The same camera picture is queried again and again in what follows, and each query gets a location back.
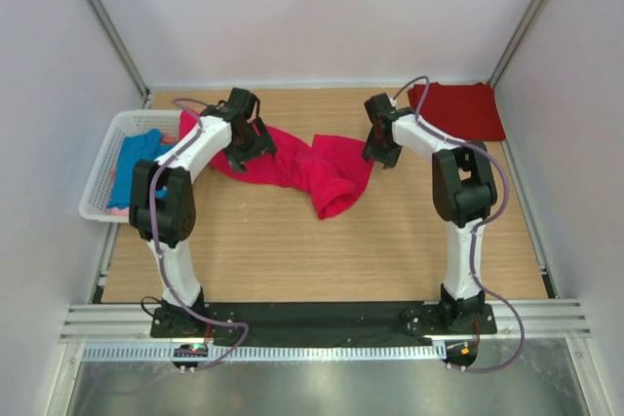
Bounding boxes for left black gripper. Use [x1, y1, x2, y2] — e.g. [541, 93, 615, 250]
[223, 119, 276, 174]

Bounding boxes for magenta pink t shirt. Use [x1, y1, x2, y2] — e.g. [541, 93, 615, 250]
[177, 108, 376, 221]

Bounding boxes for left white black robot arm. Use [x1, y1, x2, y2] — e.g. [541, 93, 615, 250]
[129, 88, 277, 338]

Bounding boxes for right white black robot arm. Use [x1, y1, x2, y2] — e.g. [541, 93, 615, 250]
[363, 94, 498, 334]

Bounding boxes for folded dark red t shirt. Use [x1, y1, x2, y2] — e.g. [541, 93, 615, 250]
[420, 82, 506, 142]

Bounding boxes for blue t shirt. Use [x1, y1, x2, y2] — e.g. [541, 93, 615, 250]
[105, 129, 172, 210]

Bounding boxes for white perforated plastic basket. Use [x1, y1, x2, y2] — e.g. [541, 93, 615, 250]
[78, 109, 180, 224]

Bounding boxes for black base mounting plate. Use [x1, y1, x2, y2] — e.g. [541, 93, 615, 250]
[149, 299, 498, 347]

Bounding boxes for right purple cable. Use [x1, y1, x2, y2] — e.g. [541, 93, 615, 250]
[392, 75, 527, 372]

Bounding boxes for purple cable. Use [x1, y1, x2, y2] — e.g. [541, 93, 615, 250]
[140, 96, 250, 371]
[392, 75, 527, 372]

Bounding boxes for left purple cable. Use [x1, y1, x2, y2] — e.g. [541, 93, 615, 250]
[140, 96, 250, 371]

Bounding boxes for white slotted cable duct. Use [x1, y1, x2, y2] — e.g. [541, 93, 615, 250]
[83, 342, 447, 363]

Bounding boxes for aluminium front rail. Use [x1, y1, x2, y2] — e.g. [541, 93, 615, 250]
[60, 299, 591, 342]

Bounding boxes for left aluminium frame post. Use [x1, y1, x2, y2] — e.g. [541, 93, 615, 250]
[85, 0, 150, 105]

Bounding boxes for aluminium frame post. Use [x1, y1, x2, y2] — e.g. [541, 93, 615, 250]
[85, 0, 150, 105]
[488, 0, 549, 89]

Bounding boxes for right aluminium frame post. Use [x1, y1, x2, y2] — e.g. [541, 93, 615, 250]
[488, 0, 549, 89]

